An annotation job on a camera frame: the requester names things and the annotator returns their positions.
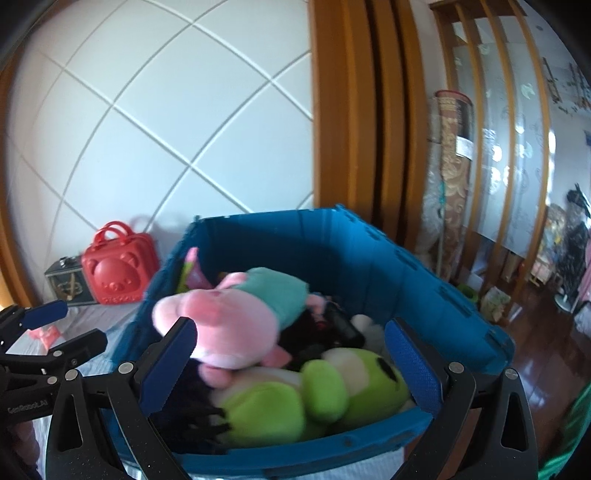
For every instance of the grey-green metal box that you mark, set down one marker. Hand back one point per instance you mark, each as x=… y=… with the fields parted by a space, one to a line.
x=64 y=286

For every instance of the pink pig plush toy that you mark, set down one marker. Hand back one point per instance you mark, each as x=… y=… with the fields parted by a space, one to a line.
x=231 y=323

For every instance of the white ribbed cloth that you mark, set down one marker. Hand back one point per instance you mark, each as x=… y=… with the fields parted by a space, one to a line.
x=108 y=318

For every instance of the rolled patterned carpet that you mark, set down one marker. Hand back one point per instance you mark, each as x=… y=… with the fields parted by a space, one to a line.
x=455 y=184

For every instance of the black fringed toy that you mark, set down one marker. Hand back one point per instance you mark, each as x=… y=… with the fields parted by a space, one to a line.
x=184 y=415

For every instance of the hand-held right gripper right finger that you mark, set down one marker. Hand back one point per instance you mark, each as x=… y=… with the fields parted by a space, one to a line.
x=411 y=364

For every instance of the green cloth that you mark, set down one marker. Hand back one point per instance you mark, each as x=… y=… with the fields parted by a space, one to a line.
x=563 y=443

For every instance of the wooden glass partition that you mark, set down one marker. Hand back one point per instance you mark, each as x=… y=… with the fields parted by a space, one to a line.
x=505 y=138

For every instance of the wooden door frame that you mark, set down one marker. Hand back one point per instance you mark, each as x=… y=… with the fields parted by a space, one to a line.
x=351 y=115
x=11 y=221

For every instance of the blue plastic crate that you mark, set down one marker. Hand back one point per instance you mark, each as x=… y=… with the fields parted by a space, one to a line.
x=300 y=240

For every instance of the printed cardboard box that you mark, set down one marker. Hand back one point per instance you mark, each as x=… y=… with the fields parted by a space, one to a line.
x=495 y=304

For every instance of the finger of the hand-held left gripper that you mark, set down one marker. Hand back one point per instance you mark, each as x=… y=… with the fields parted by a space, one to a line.
x=46 y=312
x=87 y=344

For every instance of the pink packet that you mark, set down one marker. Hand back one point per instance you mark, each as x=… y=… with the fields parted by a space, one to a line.
x=197 y=275

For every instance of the red bear-face carry case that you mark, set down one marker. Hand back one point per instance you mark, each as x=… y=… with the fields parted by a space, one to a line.
x=117 y=272

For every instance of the pink wrapped toy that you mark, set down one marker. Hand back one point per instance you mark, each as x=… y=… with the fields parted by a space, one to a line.
x=46 y=337

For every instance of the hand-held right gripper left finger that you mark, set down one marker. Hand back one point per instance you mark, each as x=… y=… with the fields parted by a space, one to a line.
x=168 y=364

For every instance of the green frog plush toy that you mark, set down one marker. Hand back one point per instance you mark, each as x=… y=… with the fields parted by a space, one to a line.
x=323 y=392

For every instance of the white plush toy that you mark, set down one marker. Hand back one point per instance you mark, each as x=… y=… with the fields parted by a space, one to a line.
x=369 y=327

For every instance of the green plastic cup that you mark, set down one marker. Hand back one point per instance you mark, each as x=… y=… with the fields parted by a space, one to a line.
x=467 y=293

